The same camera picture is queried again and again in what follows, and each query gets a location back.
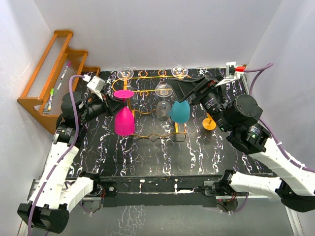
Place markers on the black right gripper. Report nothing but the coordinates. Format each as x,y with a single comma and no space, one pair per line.
182,89

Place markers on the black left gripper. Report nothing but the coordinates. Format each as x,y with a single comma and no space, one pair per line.
110,105

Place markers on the clear wine glass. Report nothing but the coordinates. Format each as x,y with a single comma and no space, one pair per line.
179,71
125,75
163,108

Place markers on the pink plastic wine glass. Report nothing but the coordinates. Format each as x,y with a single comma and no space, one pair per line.
124,120

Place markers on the blue plastic wine glass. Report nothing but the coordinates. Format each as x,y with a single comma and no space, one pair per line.
180,112

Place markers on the orange plastic wine glass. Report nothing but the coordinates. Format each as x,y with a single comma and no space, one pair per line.
209,124

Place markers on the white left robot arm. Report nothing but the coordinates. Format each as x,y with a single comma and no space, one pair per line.
50,205

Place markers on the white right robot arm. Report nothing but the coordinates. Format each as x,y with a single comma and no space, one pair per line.
293,185

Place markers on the green capped marker pen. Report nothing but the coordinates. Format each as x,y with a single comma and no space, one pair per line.
52,94

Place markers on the orange wooden tiered shelf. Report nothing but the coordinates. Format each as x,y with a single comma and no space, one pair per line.
47,75

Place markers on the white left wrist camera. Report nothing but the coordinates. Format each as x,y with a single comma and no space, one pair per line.
95,85

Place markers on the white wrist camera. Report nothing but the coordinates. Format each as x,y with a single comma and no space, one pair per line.
95,85
233,72

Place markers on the gold wire wine glass rack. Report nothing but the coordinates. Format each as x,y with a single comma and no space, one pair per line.
144,100

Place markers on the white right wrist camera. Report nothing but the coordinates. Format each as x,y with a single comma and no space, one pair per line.
233,72

